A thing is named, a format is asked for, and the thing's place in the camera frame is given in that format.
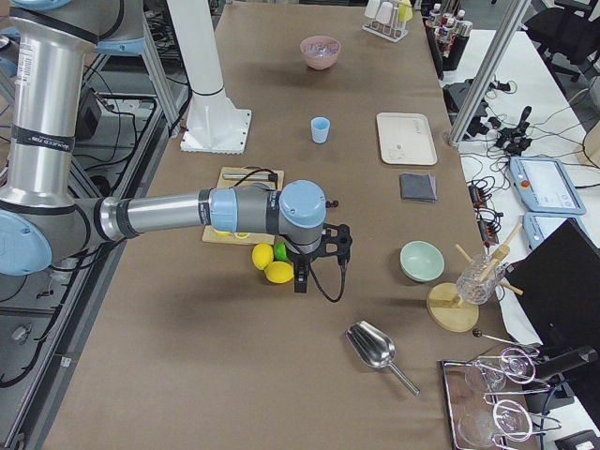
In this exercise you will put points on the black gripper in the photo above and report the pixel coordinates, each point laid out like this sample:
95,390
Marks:
300,259

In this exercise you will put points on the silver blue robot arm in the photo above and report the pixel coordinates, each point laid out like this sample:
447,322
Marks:
41,223

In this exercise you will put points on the metal ice scoop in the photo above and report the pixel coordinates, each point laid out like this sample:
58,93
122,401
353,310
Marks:
377,350

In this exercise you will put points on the light blue plastic cup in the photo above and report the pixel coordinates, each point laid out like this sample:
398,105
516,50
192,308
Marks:
319,127

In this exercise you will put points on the wooden cup stand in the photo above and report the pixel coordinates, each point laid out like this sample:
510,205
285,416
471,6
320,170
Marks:
448,310

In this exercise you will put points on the pink bowl of ice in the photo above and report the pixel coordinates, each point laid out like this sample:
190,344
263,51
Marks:
320,52

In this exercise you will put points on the white cup rack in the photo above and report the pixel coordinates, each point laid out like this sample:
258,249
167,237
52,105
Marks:
388,19

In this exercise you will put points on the yellow lemon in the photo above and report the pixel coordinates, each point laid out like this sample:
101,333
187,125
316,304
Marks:
279,272
262,255

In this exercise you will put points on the green lime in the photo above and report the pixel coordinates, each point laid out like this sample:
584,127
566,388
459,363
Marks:
280,252

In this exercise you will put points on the steel cylinder black tip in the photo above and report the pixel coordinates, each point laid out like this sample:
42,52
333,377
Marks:
256,176

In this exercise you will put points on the wooden cutting board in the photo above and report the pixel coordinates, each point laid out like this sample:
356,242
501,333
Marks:
210,235

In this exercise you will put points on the mint green bowl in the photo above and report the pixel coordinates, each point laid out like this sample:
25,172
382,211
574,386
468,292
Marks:
421,261

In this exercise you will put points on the grey folded cloth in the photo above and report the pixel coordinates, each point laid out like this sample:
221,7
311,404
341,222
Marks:
418,187

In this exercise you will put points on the cream rectangular tray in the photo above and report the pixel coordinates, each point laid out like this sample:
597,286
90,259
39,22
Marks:
405,139

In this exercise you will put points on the clear textured glass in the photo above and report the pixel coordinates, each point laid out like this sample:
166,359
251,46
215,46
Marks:
474,290

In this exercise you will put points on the metal glass rack tray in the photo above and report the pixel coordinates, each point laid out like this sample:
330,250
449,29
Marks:
485,401

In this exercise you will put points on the blue teach pendant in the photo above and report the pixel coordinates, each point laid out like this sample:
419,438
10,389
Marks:
544,186
538,226

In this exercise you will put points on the black monitor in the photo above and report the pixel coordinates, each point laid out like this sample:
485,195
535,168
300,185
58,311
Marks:
560,284

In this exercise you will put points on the aluminium frame post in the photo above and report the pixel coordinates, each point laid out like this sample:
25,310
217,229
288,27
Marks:
511,20

